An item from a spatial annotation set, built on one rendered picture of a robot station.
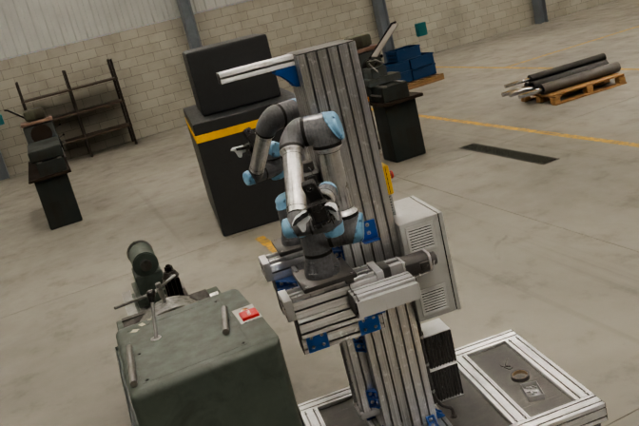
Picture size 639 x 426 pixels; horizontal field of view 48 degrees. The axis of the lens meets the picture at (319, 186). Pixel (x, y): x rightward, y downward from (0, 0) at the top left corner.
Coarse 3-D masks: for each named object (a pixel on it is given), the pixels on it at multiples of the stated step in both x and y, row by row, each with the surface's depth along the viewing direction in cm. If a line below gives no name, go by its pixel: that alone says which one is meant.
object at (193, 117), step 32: (192, 64) 763; (224, 64) 771; (224, 96) 778; (256, 96) 786; (288, 96) 776; (192, 128) 752; (224, 128) 744; (224, 160) 751; (224, 192) 758; (256, 192) 766; (224, 224) 765; (256, 224) 774
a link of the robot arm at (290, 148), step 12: (288, 132) 272; (300, 132) 271; (288, 144) 271; (300, 144) 272; (288, 156) 270; (300, 156) 271; (288, 168) 267; (300, 168) 268; (288, 180) 265; (300, 180) 266; (288, 192) 263; (300, 192) 263; (288, 204) 262; (300, 204) 260; (288, 216) 260; (288, 228) 257
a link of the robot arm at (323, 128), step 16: (304, 128) 271; (320, 128) 270; (336, 128) 269; (320, 144) 272; (336, 144) 273; (320, 160) 277; (336, 160) 275; (336, 176) 276; (352, 208) 282; (352, 224) 280; (336, 240) 282; (352, 240) 282
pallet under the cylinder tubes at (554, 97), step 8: (592, 80) 1029; (600, 80) 1017; (608, 80) 1057; (616, 80) 1027; (624, 80) 1024; (568, 88) 1012; (576, 88) 1006; (584, 88) 1016; (592, 88) 1012; (600, 88) 1020; (608, 88) 1017; (528, 96) 1060; (536, 96) 1034; (544, 96) 1018; (552, 96) 997; (560, 96) 995; (576, 96) 1009; (584, 96) 1007; (552, 104) 1001
